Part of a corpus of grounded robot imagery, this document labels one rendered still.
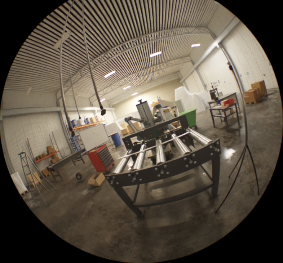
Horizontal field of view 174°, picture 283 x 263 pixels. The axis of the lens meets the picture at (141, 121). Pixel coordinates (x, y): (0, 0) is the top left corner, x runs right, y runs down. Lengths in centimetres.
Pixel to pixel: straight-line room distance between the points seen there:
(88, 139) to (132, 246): 537
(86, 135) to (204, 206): 576
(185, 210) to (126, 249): 100
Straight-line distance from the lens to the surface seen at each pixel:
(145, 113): 265
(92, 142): 585
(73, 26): 780
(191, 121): 420
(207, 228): 147
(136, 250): 157
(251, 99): 622
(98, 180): 310
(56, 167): 551
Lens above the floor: 143
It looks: 3 degrees down
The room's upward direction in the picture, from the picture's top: 22 degrees counter-clockwise
